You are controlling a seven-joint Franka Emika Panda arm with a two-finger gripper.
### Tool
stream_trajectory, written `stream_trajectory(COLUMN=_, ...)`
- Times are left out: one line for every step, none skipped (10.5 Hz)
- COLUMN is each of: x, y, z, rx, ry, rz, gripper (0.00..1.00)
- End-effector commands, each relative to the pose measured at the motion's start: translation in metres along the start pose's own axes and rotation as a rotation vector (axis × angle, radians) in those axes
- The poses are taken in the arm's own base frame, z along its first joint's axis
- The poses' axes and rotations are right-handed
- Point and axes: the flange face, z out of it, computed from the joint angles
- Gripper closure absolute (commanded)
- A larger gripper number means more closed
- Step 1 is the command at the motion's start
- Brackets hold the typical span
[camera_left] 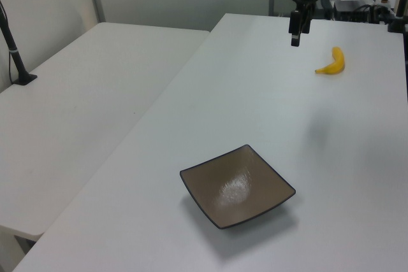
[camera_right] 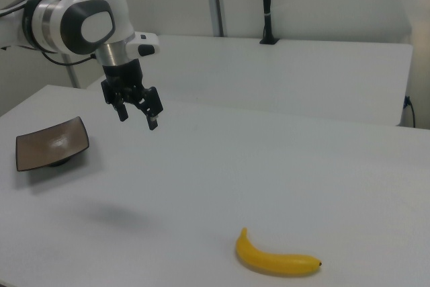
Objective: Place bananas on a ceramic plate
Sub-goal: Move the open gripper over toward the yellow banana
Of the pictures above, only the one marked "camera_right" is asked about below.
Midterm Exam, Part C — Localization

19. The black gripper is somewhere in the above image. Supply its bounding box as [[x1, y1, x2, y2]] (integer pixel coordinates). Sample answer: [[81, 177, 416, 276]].
[[100, 59, 165, 132]]

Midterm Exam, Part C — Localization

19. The yellow banana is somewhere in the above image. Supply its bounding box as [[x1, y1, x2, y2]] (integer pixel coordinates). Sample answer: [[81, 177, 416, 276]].
[[234, 227, 323, 278]]

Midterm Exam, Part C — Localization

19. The brown square ceramic plate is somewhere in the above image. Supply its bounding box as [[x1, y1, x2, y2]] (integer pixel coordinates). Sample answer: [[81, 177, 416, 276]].
[[15, 116, 91, 173]]

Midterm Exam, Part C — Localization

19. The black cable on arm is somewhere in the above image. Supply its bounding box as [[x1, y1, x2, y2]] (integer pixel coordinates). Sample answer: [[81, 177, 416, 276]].
[[39, 48, 99, 66]]

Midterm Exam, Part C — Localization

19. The dark cable at table edge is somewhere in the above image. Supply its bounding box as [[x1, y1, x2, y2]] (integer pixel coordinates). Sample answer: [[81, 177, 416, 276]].
[[404, 95, 417, 130]]

